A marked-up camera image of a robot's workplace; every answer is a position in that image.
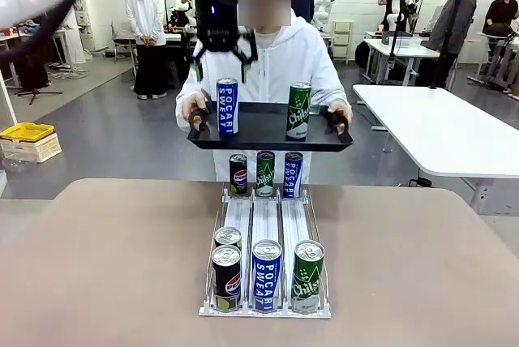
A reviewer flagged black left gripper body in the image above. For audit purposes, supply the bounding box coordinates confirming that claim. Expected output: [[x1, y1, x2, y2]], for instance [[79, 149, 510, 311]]
[[195, 0, 240, 54]]

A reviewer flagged blue Pocari Sweat can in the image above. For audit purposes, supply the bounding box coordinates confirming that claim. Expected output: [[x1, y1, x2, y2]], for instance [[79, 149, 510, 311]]
[[216, 77, 240, 136], [251, 239, 282, 315], [283, 151, 305, 199]]

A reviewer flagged green Chilsung cider can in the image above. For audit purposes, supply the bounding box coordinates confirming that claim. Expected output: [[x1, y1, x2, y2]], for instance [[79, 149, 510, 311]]
[[291, 239, 326, 315], [255, 150, 277, 197], [285, 82, 312, 140]]

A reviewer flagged black serving tray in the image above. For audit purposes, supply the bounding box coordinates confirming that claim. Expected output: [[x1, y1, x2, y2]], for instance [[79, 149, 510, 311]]
[[186, 101, 354, 152]]

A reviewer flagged person's right forearm white sleeve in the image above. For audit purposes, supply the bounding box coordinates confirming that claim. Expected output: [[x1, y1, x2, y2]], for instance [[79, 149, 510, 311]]
[[175, 75, 206, 125]]

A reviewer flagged person's left forearm white sleeve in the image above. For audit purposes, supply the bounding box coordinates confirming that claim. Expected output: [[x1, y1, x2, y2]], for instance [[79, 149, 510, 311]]
[[322, 75, 353, 115]]

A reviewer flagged person in white coat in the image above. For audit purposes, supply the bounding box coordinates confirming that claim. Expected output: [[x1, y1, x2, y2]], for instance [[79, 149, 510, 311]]
[[175, 0, 353, 184]]

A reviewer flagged person in white hoodie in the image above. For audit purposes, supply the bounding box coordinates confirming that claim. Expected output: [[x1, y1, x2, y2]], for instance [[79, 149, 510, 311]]
[[124, 0, 167, 101]]

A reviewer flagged person in dark jacket, cap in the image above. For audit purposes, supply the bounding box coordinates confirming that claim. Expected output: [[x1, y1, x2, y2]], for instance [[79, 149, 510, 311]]
[[425, 0, 478, 91]]

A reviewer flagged person in black sweater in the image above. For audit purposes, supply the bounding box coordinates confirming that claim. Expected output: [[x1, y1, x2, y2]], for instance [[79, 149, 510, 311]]
[[482, 0, 519, 38]]

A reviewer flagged person's right hand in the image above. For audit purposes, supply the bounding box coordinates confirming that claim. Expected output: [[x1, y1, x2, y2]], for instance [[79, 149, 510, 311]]
[[181, 93, 212, 132]]

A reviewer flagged person's left hand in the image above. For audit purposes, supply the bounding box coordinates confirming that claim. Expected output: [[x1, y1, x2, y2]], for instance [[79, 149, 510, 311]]
[[326, 103, 353, 136]]

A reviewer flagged white drawer unit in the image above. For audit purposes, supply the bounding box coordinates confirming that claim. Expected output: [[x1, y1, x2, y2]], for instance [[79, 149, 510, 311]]
[[332, 19, 354, 65]]

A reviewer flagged white tower air conditioner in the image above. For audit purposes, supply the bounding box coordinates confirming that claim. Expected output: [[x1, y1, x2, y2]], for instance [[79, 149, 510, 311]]
[[60, 0, 94, 62]]

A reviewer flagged black Pepsi can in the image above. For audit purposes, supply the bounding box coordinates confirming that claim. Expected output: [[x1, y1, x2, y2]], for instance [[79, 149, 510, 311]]
[[229, 153, 249, 196], [211, 244, 243, 315], [214, 225, 242, 251]]

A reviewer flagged cluttered white side table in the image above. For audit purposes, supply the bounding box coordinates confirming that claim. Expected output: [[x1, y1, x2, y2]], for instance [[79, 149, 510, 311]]
[[0, 24, 88, 76]]

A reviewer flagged white rectangular desk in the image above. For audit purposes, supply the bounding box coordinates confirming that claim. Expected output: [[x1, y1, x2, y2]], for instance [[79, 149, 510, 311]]
[[363, 36, 441, 85]]

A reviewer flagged white can dispenser rack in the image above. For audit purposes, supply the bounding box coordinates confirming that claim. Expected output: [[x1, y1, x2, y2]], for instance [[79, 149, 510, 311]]
[[198, 182, 332, 319]]

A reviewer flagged black tripod with bag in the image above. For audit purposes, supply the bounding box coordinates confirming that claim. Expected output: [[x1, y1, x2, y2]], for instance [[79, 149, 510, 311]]
[[10, 18, 65, 105]]

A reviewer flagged yellow and white crate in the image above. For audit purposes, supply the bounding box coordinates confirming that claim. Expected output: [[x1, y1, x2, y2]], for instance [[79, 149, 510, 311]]
[[0, 122, 63, 165]]

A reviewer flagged large white rounded table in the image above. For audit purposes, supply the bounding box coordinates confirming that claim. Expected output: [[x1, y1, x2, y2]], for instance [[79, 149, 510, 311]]
[[351, 83, 519, 215]]

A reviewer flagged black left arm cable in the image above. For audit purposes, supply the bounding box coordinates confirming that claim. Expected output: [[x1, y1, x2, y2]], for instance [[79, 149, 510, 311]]
[[0, 0, 210, 60]]

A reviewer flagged black camera stand pole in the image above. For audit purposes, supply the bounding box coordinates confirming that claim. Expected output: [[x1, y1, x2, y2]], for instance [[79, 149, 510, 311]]
[[428, 0, 467, 89]]

